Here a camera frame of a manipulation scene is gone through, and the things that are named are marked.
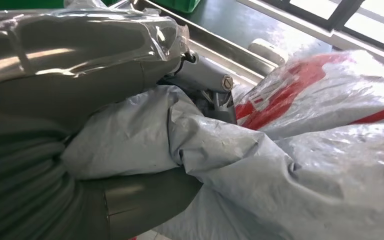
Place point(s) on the grey mailer package red print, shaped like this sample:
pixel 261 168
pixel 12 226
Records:
pixel 278 182

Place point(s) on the grey robot hand in plastic film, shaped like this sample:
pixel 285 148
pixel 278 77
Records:
pixel 79 66

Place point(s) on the long plain grey mailer package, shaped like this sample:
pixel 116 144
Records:
pixel 86 3

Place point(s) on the green crate holding black coils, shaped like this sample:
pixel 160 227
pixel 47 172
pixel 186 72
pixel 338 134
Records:
pixel 178 4

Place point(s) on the silver robot arm ribbed sleeve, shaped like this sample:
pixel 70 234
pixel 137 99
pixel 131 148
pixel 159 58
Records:
pixel 23 192

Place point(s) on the small white rounded device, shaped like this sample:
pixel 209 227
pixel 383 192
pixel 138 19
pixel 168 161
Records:
pixel 268 51

